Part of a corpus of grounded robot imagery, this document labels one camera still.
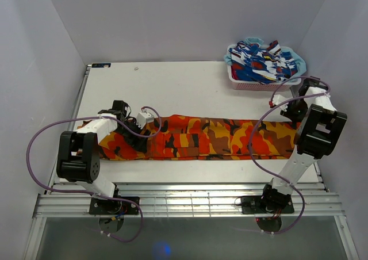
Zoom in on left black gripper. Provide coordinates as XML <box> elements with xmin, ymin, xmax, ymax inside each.
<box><xmin>113</xmin><ymin>118</ymin><xmax>150</xmax><ymax>153</ymax></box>

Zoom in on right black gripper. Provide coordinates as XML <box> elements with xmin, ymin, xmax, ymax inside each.
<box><xmin>279</xmin><ymin>98</ymin><xmax>308</xmax><ymax>123</ymax></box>

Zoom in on orange camouflage trousers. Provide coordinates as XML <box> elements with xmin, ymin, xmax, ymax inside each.
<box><xmin>99</xmin><ymin>114</ymin><xmax>299</xmax><ymax>161</ymax></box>

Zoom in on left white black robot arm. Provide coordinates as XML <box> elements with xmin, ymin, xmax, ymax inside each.
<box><xmin>56</xmin><ymin>100</ymin><xmax>154</xmax><ymax>214</ymax></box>

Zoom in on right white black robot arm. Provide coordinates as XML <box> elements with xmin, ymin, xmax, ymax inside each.
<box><xmin>259</xmin><ymin>77</ymin><xmax>348</xmax><ymax>212</ymax></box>

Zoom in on light blue garment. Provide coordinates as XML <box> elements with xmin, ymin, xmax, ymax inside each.
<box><xmin>224</xmin><ymin>36</ymin><xmax>308</xmax><ymax>82</ymax></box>

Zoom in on pink plastic laundry basket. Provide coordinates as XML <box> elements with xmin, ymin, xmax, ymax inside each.
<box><xmin>224</xmin><ymin>41</ymin><xmax>306</xmax><ymax>91</ymax></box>

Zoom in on blue white red patterned garment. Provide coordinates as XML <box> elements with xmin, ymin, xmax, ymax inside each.
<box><xmin>228</xmin><ymin>40</ymin><xmax>297</xmax><ymax>85</ymax></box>

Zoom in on blue label sticker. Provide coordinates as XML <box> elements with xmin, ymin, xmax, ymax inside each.
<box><xmin>91</xmin><ymin>63</ymin><xmax>111</xmax><ymax>68</ymax></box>

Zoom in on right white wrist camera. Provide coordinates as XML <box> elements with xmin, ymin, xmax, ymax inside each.
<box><xmin>269</xmin><ymin>94</ymin><xmax>289</xmax><ymax>112</ymax></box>

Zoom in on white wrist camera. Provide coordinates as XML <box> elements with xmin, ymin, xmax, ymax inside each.
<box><xmin>269</xmin><ymin>94</ymin><xmax>289</xmax><ymax>112</ymax></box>
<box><xmin>136</xmin><ymin>109</ymin><xmax>154</xmax><ymax>129</ymax></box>

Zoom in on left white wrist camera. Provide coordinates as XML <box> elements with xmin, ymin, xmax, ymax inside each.
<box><xmin>136</xmin><ymin>109</ymin><xmax>154</xmax><ymax>129</ymax></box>

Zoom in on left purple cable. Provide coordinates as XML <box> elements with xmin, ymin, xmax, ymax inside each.
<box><xmin>25</xmin><ymin>106</ymin><xmax>162</xmax><ymax>242</ymax></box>

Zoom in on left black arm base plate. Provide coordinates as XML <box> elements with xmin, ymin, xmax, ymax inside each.
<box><xmin>89</xmin><ymin>197</ymin><xmax>140</xmax><ymax>215</ymax></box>

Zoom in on aluminium frame rail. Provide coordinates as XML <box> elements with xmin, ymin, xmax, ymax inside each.
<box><xmin>34</xmin><ymin>182</ymin><xmax>344</xmax><ymax>218</ymax></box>

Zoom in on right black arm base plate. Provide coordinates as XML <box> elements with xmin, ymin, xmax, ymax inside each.
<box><xmin>240</xmin><ymin>196</ymin><xmax>294</xmax><ymax>214</ymax></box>

